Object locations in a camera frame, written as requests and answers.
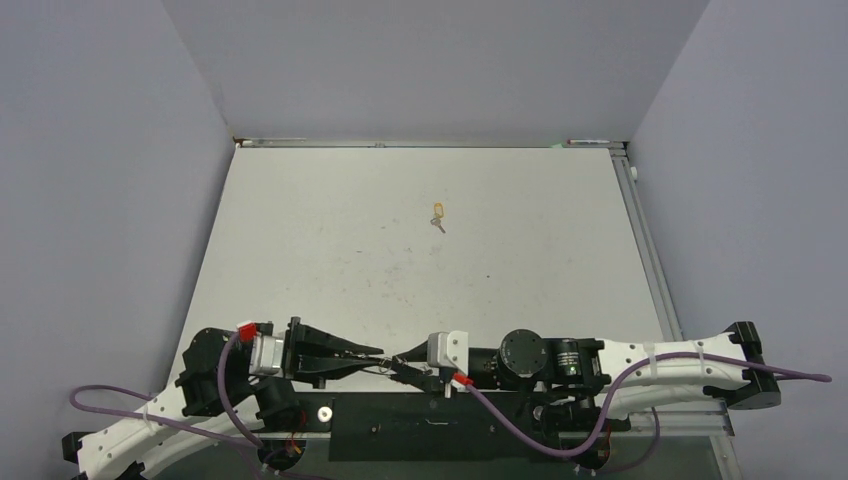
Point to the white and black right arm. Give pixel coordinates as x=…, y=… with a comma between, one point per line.
x=629, y=376

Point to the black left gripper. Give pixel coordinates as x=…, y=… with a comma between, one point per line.
x=304, y=344

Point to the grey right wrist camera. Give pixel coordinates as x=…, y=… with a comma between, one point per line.
x=448, y=350

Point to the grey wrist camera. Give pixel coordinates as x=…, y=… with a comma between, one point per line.
x=448, y=350
x=266, y=357

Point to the silver key with yellow tag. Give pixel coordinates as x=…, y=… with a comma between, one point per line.
x=437, y=223

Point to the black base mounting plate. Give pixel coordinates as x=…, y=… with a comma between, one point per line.
x=379, y=427

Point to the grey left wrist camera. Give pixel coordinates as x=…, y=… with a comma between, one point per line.
x=266, y=357

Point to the large metal keyring organizer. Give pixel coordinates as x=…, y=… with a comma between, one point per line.
x=390, y=366

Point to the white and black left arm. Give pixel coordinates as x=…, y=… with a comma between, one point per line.
x=235, y=385

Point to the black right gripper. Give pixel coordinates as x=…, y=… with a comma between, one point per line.
x=426, y=378

